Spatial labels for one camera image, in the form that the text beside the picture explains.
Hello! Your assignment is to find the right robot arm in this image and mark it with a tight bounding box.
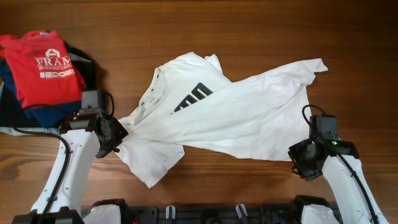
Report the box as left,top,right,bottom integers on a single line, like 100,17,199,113
288,113,388,223

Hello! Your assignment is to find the white Puma t-shirt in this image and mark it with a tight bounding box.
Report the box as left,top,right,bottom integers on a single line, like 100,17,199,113
118,52,327,187

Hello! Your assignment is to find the red folded t-shirt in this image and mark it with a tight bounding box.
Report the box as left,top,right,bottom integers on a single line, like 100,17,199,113
1,30,86,108

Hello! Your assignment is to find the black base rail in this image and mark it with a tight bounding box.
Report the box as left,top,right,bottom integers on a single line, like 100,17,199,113
127,204,301,224

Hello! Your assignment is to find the light blue folded garment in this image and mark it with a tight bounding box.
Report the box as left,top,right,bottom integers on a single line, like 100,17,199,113
0,81,63,137

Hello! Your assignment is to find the black folded garment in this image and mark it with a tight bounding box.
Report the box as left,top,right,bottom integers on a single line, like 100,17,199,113
1,47,96,128

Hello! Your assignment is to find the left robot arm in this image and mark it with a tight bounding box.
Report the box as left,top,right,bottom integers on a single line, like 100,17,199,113
13,90,137,224

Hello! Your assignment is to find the navy blue folded t-shirt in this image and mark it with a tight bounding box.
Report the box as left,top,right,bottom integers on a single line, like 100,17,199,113
0,30,91,129

